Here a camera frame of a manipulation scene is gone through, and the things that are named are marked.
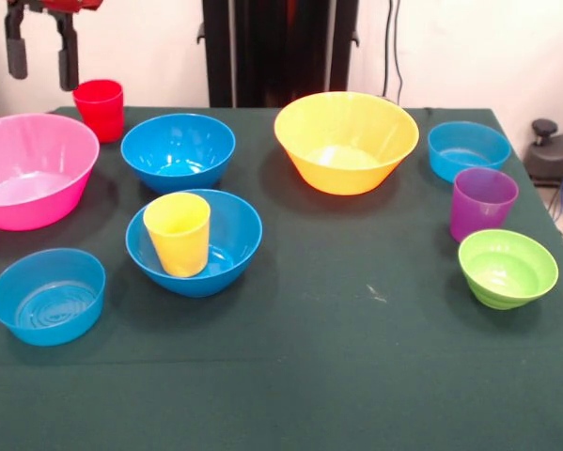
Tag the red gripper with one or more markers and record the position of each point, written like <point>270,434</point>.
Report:
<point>74,4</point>

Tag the large pink plastic bowl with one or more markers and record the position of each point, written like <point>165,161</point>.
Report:
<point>32,160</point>

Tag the blue plastic bowl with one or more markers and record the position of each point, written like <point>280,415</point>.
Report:
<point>234,235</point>
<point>177,150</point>

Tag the yellow plastic cup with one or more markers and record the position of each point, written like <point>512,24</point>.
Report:
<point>177,244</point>

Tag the red plastic cup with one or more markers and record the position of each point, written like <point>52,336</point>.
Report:
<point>98,108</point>

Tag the translucent blue shallow bowl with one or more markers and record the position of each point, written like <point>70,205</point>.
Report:
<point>464,145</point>
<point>46,300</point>

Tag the large orange plastic bowl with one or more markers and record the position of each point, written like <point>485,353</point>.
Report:
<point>347,136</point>

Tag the dark green table cloth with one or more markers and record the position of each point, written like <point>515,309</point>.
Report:
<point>337,329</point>

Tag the purple plastic cup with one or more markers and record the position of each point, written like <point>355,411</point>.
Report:
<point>483,202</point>

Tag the green plastic bowl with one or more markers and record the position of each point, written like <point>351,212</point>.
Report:
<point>506,272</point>

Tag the dark grey clamp device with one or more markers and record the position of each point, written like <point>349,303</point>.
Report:
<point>553,155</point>

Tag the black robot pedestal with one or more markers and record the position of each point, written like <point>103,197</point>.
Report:
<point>281,47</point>

